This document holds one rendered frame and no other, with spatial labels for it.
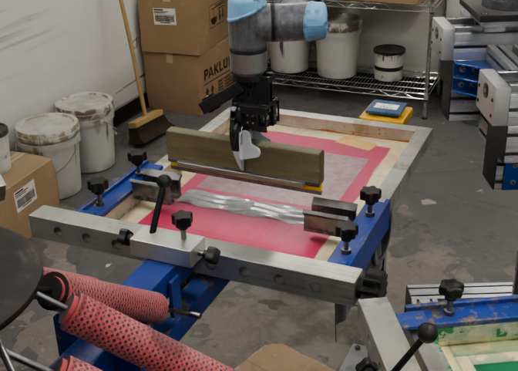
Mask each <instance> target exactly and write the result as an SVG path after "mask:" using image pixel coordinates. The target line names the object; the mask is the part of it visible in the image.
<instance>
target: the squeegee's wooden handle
mask: <svg viewBox="0 0 518 371"><path fill-rule="evenodd" d="M251 142H252V144H253V145H255V146H256V147H258V148H259V149H260V150H261V155H260V156H259V157H258V158H253V159H246V160H244V170H246V171H251V172H256V173H261V174H269V175H274V176H279V177H287V178H292V179H296V180H305V185H308V186H313V187H320V185H321V184H322V183H323V181H324V164H325V152H324V150H321V149H315V148H310V147H301V146H295V145H290V144H285V143H275V142H271V141H265V140H255V139H251ZM166 145H167V154H168V161H170V162H175V163H176V162H177V161H178V160H188V161H193V162H198V163H202V164H211V165H215V166H220V167H229V168H234V169H238V170H240V168H239V166H238V164H237V161H236V160H235V157H234V154H233V151H232V149H231V145H230V135H225V134H220V133H211V132H205V131H200V130H191V129H185V128H180V127H174V126H171V127H170V128H169V129H167V131H166Z"/></svg>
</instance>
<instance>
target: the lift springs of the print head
mask: <svg viewBox="0 0 518 371"><path fill-rule="evenodd" d="M34 299H37V301H38V303H39V304H40V305H41V306H42V307H43V308H44V309H46V310H49V311H56V312H61V313H60V316H59V323H61V324H60V329H61V330H63V331H65V332H67V333H69V334H71V335H73V336H76V337H78V338H80V339H82V340H84V341H86V342H88V343H90V344H93V345H94V346H97V347H99V348H100V349H103V350H105V351H107V352H110V353H112V354H113V355H115V356H118V357H119V358H121V359H124V360H126V361H128V362H130V363H132V364H134V365H136V366H138V367H140V368H142V369H145V370H147V371H236V370H235V369H232V368H230V367H229V366H226V365H224V364H223V363H220V362H218V361H216V360H215V359H212V358H210V357H209V356H206V355H204V354H203V353H201V352H198V351H196V350H195V349H192V348H190V347H189V346H186V345H184V344H183V343H181V342H178V341H176V340H175V339H172V338H170V337H169V336H166V335H164V334H163V333H161V332H158V331H156V330H155V329H152V328H150V327H149V326H147V325H144V324H143V323H141V322H150V323H157V322H160V321H161V320H163V319H164V318H165V316H166V315H167V313H168V312H172V313H176V314H182V315H189V314H190V311H186V310H181V309H173V308H168V301H167V299H166V297H165V296H164V295H163V294H161V293H159V292H153V291H149V290H145V289H141V288H134V287H129V286H125V285H119V284H115V283H111V282H104V281H100V280H99V279H97V278H94V277H90V276H87V275H80V274H76V273H72V272H65V271H61V270H57V269H53V268H47V267H43V277H42V283H41V285H40V288H39V290H38V292H37V294H36V296H35V297H34ZM0 356H1V358H2V361H3V363H4V364H5V368H6V369H7V371H16V370H15V367H14V365H13V363H12V361H11V359H13V360H15V361H17V362H19V363H21V364H23V365H26V366H28V367H30V368H32V369H35V370H37V371H103V370H101V369H98V368H96V367H95V366H92V365H90V364H88V363H85V362H83V361H82V360H80V359H77V358H76V357H73V356H71V355H68V356H66V357H65V358H64V359H63V358H60V359H59V360H58V361H57V362H56V364H55V365H54V366H53V368H52V369H50V368H49V367H47V366H43V365H42V364H40V363H37V362H35V361H33V360H31V359H29V358H26V357H24V356H22V355H20V354H18V353H16V352H13V351H11V350H9V349H6V348H5V345H4V343H3V341H2V339H1V337H0Z"/></svg>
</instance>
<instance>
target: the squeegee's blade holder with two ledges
mask: <svg viewBox="0 0 518 371"><path fill-rule="evenodd" d="M177 166H180V167H189V168H193V169H198V170H206V171H210V172H215V173H220V174H228V175H233V176H238V177H246V178H250V179H255V180H263V181H268V182H272V183H277V184H285V185H290V186H295V187H304V186H305V180H296V179H292V178H287V177H279V176H274V175H269V174H261V173H256V172H251V171H246V170H238V169H234V168H229V167H220V166H215V165H211V164H202V163H198V162H193V161H188V160H178V161H177Z"/></svg>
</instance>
